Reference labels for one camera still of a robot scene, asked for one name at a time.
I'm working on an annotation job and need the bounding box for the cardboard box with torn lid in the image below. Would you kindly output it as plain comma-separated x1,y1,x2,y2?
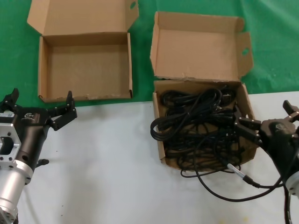
149,11,260,168

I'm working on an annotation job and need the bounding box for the cardboard box with neat lid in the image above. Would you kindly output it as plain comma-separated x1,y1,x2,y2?
27,0,140,103

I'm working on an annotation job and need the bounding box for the black left wrist plug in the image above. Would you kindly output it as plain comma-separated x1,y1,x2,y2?
36,158,50,168

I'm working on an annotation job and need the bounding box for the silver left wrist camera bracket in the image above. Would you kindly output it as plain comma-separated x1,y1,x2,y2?
0,122,23,168

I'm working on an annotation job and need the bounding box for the right arm black cable harness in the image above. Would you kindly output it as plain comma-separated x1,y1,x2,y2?
283,184,299,224

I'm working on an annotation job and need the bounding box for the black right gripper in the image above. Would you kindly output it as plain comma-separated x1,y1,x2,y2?
229,99,299,182

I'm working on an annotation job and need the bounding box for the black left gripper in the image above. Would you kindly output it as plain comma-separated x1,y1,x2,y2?
0,88,78,173

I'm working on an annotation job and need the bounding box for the thin black tangled cable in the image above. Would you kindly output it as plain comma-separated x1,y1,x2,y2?
163,88,242,180

